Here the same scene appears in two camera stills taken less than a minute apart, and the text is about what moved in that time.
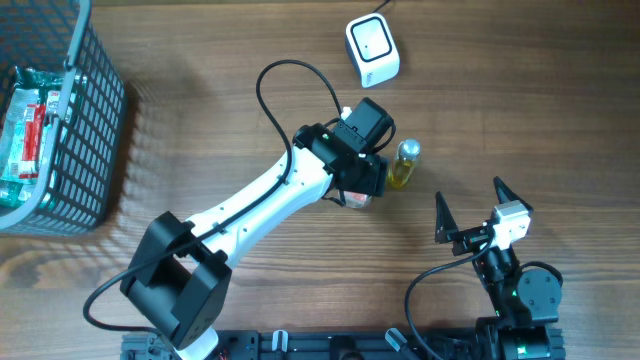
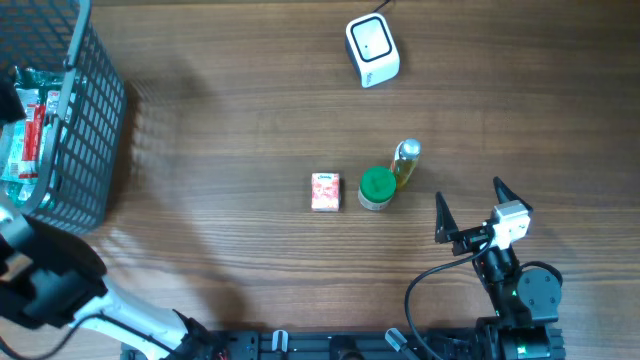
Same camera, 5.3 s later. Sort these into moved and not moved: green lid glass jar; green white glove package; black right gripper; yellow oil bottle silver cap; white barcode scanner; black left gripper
Moved: green lid glass jar; black left gripper
Not moved: yellow oil bottle silver cap; white barcode scanner; black right gripper; green white glove package
